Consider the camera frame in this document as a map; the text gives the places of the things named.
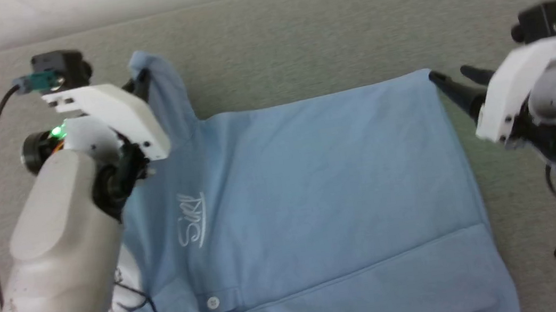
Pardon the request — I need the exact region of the grey fabric sofa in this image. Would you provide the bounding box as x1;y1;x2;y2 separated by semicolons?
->
0;0;556;312

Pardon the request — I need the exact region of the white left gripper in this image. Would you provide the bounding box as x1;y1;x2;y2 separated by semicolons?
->
40;66;174;175

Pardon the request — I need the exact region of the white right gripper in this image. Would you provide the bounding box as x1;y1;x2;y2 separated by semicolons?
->
426;36;556;152

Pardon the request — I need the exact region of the light blue polo shirt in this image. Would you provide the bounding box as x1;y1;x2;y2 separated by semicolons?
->
53;5;521;312

